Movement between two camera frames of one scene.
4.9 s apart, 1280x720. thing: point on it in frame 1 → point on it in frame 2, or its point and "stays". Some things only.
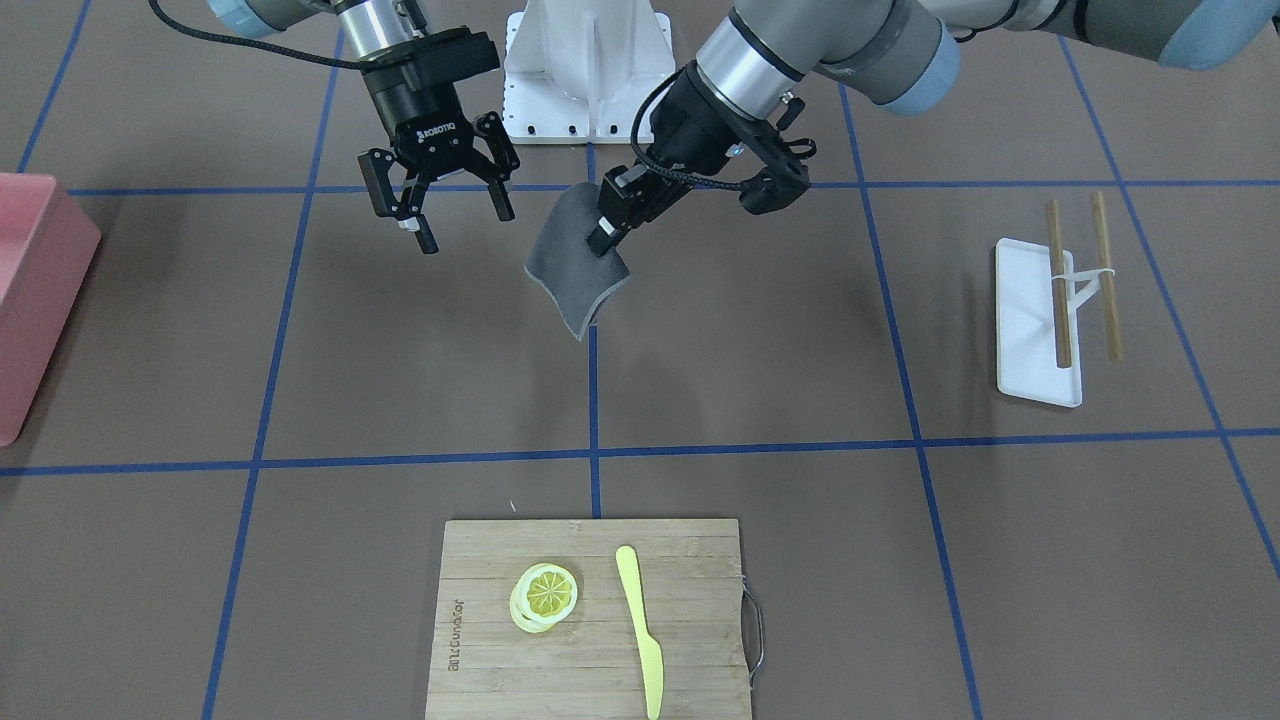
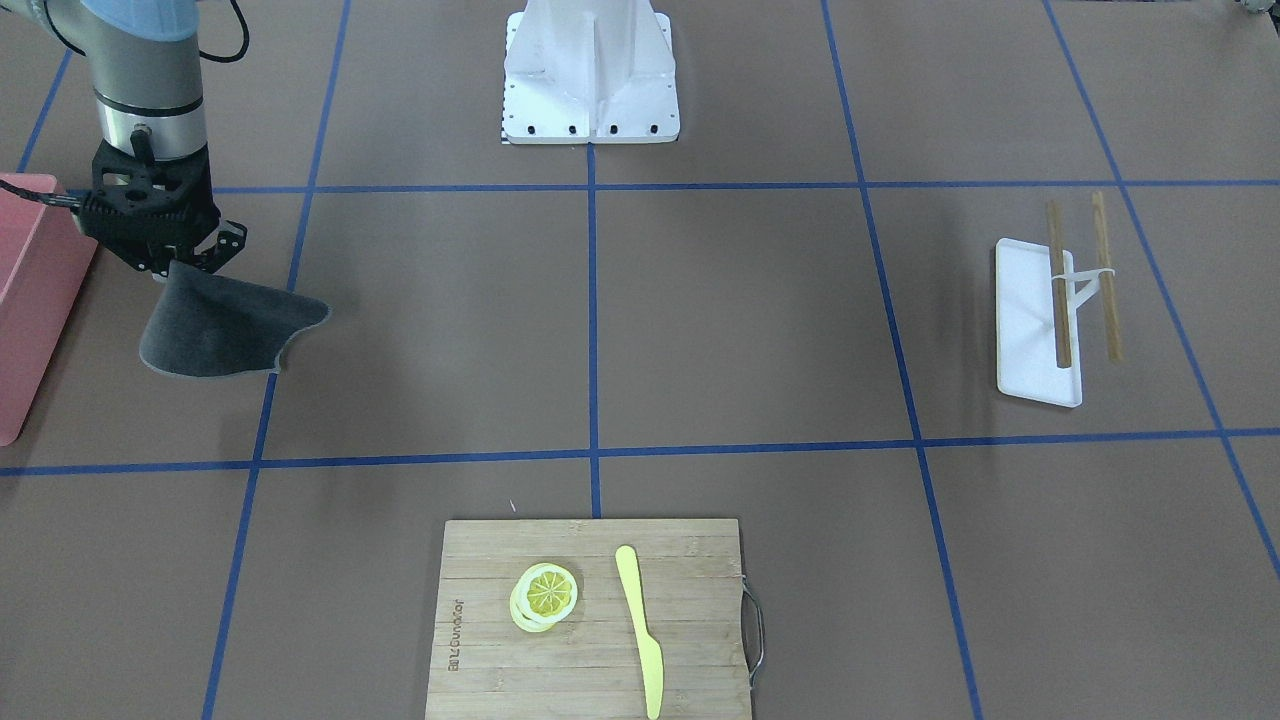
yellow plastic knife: [628, 566] stays
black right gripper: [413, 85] → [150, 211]
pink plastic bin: [48, 252] stays
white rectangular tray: [1026, 333] stays
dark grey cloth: [575, 275] → [207, 325]
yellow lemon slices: [543, 597] stays
